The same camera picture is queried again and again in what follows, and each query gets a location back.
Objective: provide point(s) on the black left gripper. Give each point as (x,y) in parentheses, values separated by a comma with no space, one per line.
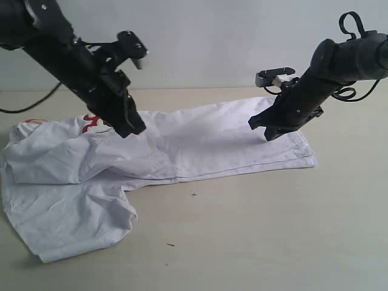
(103,88)

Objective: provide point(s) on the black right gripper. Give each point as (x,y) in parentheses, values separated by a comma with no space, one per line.
(301,104)

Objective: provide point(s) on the white t-shirt red lettering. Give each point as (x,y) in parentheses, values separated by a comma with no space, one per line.
(64,183)

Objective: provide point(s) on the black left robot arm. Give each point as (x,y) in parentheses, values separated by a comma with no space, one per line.
(41,30)

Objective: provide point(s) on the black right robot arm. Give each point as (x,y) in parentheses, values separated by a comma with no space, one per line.
(332,67)

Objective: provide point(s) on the orange neck label tag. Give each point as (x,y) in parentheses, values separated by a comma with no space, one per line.
(35,121)

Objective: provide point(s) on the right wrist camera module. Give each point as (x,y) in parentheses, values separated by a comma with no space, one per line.
(268,78)

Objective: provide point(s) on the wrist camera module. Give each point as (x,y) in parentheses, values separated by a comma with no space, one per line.
(268,78)
(133,47)

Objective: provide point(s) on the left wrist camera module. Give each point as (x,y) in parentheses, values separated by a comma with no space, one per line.
(133,47)

